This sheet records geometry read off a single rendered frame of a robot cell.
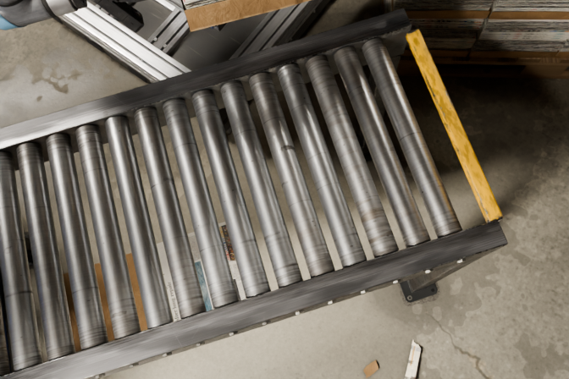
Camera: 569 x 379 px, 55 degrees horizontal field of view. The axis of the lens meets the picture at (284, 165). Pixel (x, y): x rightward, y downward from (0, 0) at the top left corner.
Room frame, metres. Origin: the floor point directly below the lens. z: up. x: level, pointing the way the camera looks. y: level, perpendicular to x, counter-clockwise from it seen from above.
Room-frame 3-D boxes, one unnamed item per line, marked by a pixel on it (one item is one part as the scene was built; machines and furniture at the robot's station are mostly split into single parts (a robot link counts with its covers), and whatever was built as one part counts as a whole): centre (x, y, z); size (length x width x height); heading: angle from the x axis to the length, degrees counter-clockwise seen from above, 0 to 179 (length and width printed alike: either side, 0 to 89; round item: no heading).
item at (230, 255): (0.30, 0.35, 0.00); 0.37 x 0.29 x 0.01; 97
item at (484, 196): (0.37, -0.35, 0.81); 0.43 x 0.03 x 0.02; 7
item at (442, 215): (0.38, -0.27, 0.77); 0.47 x 0.05 x 0.05; 7
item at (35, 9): (0.70, 0.43, 1.00); 0.11 x 0.08 x 0.09; 96
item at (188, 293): (0.32, 0.25, 0.77); 0.47 x 0.05 x 0.05; 7
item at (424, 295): (0.13, -0.36, 0.01); 0.14 x 0.13 x 0.01; 7
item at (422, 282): (0.14, -0.36, 0.34); 0.06 x 0.06 x 0.68; 7
